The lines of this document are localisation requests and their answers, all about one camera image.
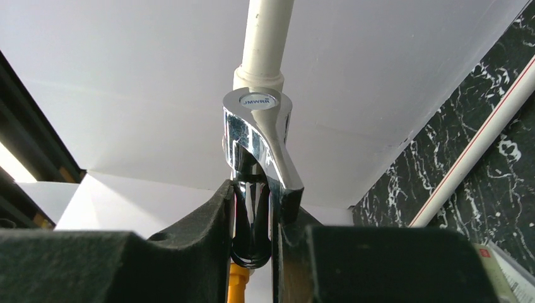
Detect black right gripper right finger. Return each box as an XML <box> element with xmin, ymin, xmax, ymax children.
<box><xmin>270</xmin><ymin>184</ymin><xmax>498</xmax><ymax>302</ymax></box>

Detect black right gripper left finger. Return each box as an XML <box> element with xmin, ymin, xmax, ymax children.
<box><xmin>1</xmin><ymin>181</ymin><xmax>233</xmax><ymax>302</ymax></box>

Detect chrome metal faucet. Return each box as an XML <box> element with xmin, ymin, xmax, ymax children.
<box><xmin>223</xmin><ymin>87</ymin><xmax>304</xmax><ymax>270</ymax></box>

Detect orange plastic faucet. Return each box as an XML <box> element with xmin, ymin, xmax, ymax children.
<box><xmin>227</xmin><ymin>263</ymin><xmax>250</xmax><ymax>303</ymax></box>

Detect small white red box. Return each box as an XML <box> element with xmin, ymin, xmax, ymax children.
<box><xmin>473</xmin><ymin>244</ymin><xmax>518</xmax><ymax>303</ymax></box>

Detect clear plastic instruction bag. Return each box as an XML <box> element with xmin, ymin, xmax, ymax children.
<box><xmin>487</xmin><ymin>241</ymin><xmax>534</xmax><ymax>302</ymax></box>

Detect white pvc pipe frame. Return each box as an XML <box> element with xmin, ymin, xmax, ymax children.
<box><xmin>232</xmin><ymin>1</ymin><xmax>534</xmax><ymax>227</ymax></box>

